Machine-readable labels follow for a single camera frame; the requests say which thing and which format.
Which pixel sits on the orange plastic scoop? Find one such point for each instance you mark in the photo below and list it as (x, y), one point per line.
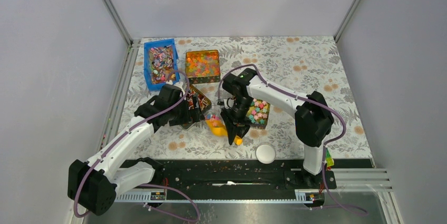
(216, 126)

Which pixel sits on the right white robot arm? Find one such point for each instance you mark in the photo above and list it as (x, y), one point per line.
(313, 118)

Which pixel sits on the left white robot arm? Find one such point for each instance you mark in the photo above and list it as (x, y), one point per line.
(94, 184)

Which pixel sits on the tin of star candies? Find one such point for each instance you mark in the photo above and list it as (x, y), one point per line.
(258, 113)

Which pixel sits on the white jar lid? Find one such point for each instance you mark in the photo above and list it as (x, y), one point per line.
(265, 153)

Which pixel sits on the tin of lollipops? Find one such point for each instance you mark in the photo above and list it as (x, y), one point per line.
(195, 95)

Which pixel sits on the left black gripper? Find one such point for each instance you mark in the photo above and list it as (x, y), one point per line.
(192, 115)

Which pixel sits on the tin of orange gummies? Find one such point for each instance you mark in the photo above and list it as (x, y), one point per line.
(203, 66)

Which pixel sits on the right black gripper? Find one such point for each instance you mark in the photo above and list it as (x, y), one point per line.
(234, 125)

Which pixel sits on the blue plastic candy bin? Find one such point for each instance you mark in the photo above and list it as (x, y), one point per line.
(160, 59)

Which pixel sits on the colourful toy block stack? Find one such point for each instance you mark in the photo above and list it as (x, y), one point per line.
(328, 159)

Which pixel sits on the clear plastic jar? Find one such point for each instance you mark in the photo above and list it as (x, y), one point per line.
(213, 114)

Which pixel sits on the floral table mat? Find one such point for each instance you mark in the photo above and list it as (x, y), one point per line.
(305, 64)

